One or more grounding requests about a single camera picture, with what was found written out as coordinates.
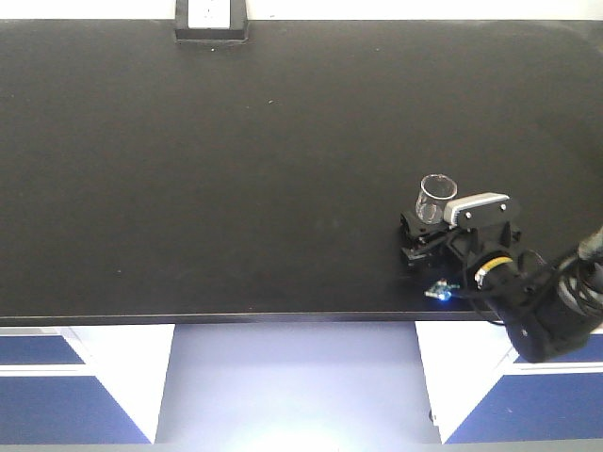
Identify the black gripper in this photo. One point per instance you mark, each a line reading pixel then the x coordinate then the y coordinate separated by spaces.
pixel 482 238

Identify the clear glass beaker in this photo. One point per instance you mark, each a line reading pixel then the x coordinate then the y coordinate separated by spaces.
pixel 435 191

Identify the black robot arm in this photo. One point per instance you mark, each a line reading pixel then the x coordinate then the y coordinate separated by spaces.
pixel 547 312

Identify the small green circuit board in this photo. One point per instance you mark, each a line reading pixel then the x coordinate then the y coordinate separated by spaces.
pixel 441 290

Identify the blue right cabinet drawers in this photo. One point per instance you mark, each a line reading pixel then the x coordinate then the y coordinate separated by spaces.
pixel 481 391

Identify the blue cabinet drawers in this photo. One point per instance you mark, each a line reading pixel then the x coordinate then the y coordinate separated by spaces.
pixel 83 384
pixel 481 391

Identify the white socket black box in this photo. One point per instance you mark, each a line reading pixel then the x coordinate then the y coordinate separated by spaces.
pixel 211 20

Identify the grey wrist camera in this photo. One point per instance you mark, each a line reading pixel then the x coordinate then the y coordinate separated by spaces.
pixel 480 209

